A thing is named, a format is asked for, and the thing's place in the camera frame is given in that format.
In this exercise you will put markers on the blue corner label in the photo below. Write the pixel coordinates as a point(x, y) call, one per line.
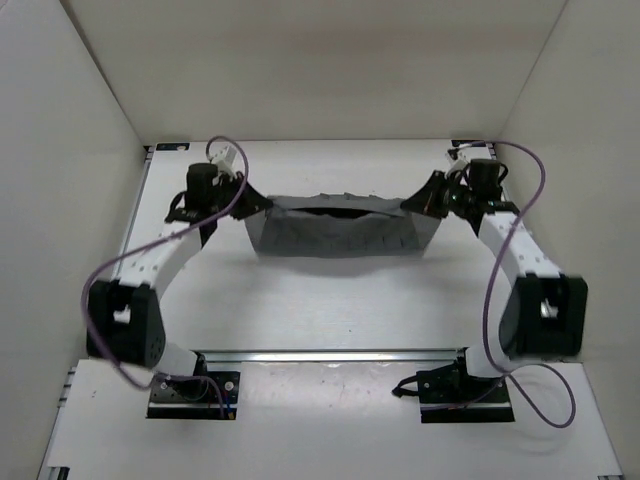
point(461, 144)
point(172, 146)

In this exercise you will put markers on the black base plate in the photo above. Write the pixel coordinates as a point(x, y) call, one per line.
point(448, 395)
point(214, 399)

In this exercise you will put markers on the grey pleated skirt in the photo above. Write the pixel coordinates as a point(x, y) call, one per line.
point(333, 226)

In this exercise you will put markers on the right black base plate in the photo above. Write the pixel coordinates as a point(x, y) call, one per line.
point(448, 395)

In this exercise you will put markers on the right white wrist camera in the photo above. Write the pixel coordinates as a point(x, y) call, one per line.
point(457, 159)

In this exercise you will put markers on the right blue corner label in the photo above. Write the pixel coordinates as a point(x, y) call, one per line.
point(461, 144)

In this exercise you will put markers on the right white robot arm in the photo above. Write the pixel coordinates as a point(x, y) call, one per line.
point(543, 318)

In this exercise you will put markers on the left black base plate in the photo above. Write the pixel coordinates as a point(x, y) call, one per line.
point(214, 399)

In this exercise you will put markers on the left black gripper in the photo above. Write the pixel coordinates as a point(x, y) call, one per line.
point(253, 201)

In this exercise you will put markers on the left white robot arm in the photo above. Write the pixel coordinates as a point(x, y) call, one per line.
point(123, 315)

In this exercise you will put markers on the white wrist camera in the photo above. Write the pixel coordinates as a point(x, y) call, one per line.
point(224, 159)
point(457, 159)

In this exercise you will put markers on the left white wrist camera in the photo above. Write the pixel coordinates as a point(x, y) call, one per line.
point(224, 159)

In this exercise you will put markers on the left blue corner label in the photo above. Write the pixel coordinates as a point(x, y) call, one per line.
point(172, 146)

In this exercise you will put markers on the aluminium front rail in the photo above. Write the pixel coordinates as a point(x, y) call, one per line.
point(331, 356)

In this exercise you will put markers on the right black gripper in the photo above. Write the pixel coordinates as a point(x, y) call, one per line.
point(427, 199)

